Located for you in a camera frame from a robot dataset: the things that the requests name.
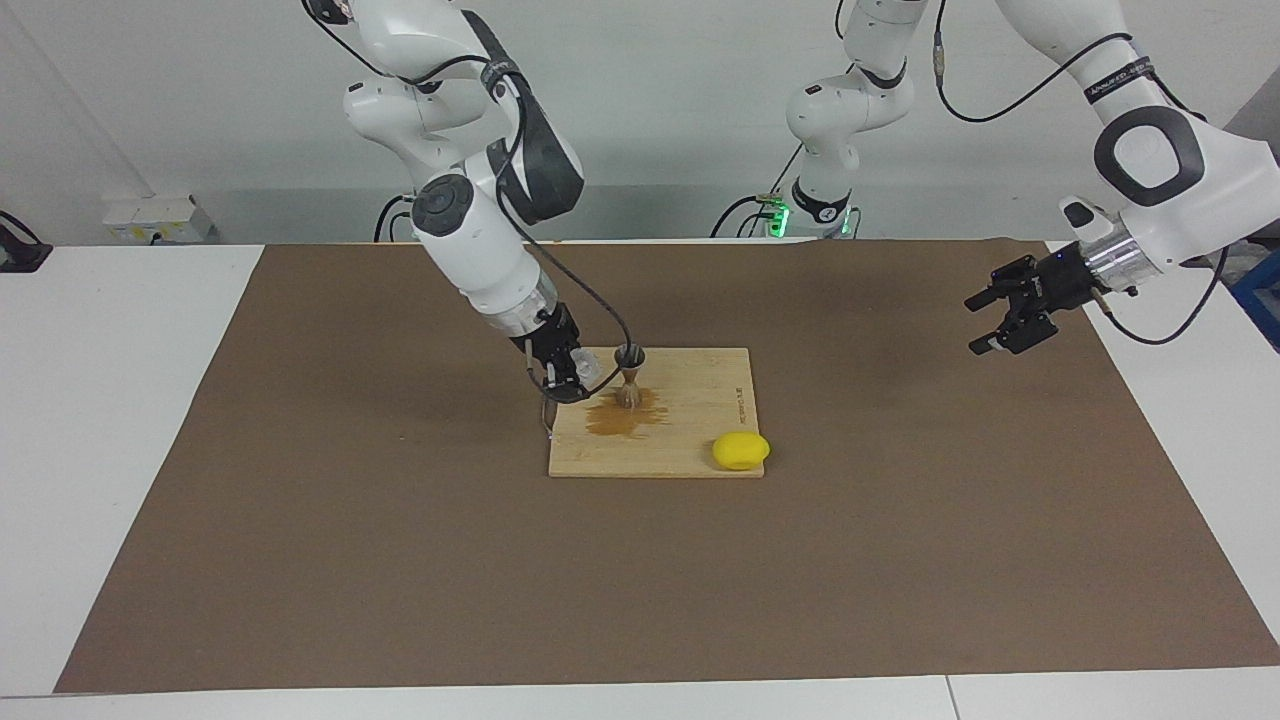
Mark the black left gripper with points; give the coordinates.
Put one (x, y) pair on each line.
(1060, 282)

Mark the bamboo cutting board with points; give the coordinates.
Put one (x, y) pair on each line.
(700, 390)

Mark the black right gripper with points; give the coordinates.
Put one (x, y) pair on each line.
(548, 338)

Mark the black clamp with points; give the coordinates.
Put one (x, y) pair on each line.
(20, 255)

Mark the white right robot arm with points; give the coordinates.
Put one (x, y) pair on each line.
(480, 250)

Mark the metal double jigger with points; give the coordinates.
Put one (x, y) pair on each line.
(630, 395)

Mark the brown table mat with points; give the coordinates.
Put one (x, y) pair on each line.
(300, 560)

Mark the clear plastic cup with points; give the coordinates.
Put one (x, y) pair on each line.
(595, 380)

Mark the white power strip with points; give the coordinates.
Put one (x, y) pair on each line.
(140, 215)

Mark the blue box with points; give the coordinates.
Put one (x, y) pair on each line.
(1262, 300)

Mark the yellow lemon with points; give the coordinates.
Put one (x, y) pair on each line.
(740, 451)

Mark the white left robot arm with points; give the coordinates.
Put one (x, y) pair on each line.
(1200, 170)

